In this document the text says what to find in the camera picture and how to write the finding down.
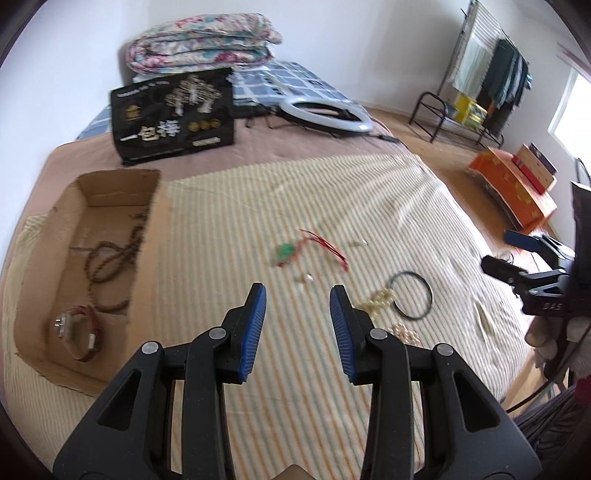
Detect yellow box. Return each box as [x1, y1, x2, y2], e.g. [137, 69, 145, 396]
[455, 95, 488, 125]

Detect person's right hand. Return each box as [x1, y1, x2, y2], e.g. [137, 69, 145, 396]
[526, 318, 591, 361]

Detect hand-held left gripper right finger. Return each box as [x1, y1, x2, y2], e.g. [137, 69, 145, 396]
[329, 285, 543, 480]

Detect black bangle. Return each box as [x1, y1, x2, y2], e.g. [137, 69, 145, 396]
[390, 271, 434, 321]

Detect window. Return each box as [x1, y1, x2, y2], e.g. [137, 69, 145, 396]
[549, 69, 591, 162]

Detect black tripod stand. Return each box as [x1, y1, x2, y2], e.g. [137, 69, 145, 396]
[233, 104, 282, 130]

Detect brown strap wristwatch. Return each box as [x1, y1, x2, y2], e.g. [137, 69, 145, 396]
[54, 305, 103, 363]

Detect pearl bracelet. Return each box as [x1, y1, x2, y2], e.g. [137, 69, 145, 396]
[385, 323, 421, 347]

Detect white ring light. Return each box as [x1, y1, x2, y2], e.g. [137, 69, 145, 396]
[279, 95, 372, 136]

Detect dark hanging garments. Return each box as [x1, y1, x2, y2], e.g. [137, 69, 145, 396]
[480, 39, 532, 112]

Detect pale bead bracelet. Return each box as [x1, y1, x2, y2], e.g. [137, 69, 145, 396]
[358, 288, 400, 317]

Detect brown bead necklace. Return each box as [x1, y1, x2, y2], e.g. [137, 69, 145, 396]
[69, 203, 151, 319]

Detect black printed bag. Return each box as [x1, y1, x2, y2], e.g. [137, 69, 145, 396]
[110, 68, 235, 167]

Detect blue checked bedsheet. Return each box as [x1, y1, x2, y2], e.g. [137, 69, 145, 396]
[76, 60, 370, 139]

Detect striped beige cloth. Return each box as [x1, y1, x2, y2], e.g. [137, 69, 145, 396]
[0, 152, 536, 480]

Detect wooden box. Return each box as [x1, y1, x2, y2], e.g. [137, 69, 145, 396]
[512, 143, 559, 195]

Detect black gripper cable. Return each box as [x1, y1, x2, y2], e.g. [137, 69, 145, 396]
[505, 323, 587, 412]

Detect folded floral quilt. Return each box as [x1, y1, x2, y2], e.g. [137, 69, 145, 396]
[126, 14, 283, 86]

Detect black ring light cable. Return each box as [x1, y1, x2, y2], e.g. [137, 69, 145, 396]
[369, 122, 411, 148]

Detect green pendant with red cord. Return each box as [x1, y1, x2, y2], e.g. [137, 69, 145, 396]
[274, 228, 351, 273]

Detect cardboard box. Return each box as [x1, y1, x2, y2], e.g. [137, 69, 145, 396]
[13, 168, 174, 398]

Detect white hanging garment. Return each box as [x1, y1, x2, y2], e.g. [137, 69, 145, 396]
[455, 34, 497, 95]

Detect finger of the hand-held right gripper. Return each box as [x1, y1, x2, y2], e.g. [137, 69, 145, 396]
[480, 256, 573, 315]
[503, 230, 575, 268]

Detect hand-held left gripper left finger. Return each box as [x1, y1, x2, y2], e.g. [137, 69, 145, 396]
[53, 282, 269, 480]

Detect grey striped cloth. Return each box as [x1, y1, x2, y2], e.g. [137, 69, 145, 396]
[515, 385, 591, 464]

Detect brown blanket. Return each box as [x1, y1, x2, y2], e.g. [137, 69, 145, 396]
[18, 104, 416, 259]

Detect black metal shoe rack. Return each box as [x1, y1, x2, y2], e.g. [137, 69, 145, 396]
[410, 91, 506, 146]

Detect metal clothes rack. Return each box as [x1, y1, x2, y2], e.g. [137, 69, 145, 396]
[443, 0, 532, 112]

